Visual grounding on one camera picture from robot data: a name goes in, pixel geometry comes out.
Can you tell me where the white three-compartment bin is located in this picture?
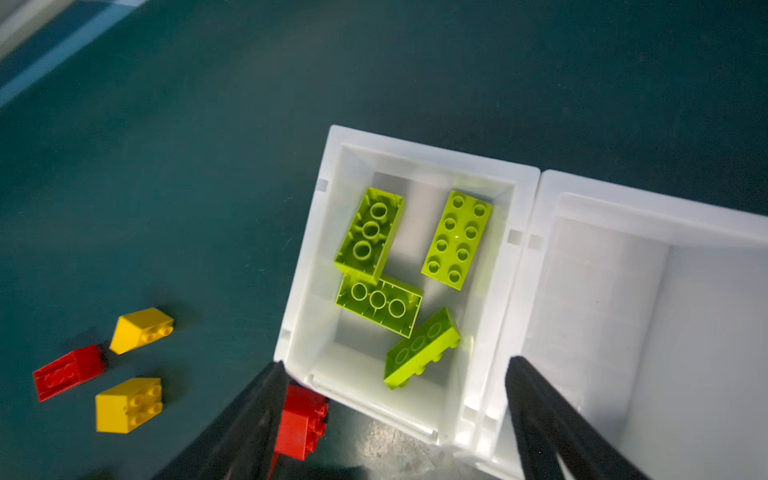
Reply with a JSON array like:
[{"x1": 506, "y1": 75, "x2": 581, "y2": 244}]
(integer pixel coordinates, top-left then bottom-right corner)
[{"x1": 274, "y1": 126, "x2": 767, "y2": 479}]

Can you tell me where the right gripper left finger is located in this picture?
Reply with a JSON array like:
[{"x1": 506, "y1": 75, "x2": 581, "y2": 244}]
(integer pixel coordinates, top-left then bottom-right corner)
[{"x1": 155, "y1": 362, "x2": 289, "y2": 479}]

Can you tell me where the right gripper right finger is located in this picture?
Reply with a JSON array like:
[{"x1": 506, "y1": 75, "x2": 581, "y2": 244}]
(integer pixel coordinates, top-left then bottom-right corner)
[{"x1": 505, "y1": 356, "x2": 646, "y2": 479}]

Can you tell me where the green brick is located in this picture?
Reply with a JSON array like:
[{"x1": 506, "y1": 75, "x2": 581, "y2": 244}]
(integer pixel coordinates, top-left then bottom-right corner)
[
  {"x1": 421, "y1": 190, "x2": 493, "y2": 291},
  {"x1": 384, "y1": 307, "x2": 461, "y2": 390},
  {"x1": 336, "y1": 274, "x2": 424, "y2": 338},
  {"x1": 334, "y1": 187, "x2": 405, "y2": 284}
]

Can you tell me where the yellow slope brick far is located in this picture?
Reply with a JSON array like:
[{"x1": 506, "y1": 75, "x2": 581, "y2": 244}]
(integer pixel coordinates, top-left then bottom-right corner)
[{"x1": 109, "y1": 308, "x2": 174, "y2": 355}]

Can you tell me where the red brick far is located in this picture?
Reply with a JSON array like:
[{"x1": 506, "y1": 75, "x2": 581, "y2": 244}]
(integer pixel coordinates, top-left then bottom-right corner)
[{"x1": 33, "y1": 345, "x2": 107, "y2": 402}]

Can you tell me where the small red brick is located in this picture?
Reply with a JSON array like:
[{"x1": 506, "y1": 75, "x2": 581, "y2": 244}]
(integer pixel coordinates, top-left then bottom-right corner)
[{"x1": 269, "y1": 384, "x2": 329, "y2": 479}]

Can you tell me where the yellow square brick far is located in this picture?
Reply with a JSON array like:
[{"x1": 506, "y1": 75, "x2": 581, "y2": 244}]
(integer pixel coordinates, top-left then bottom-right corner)
[{"x1": 95, "y1": 378, "x2": 163, "y2": 434}]

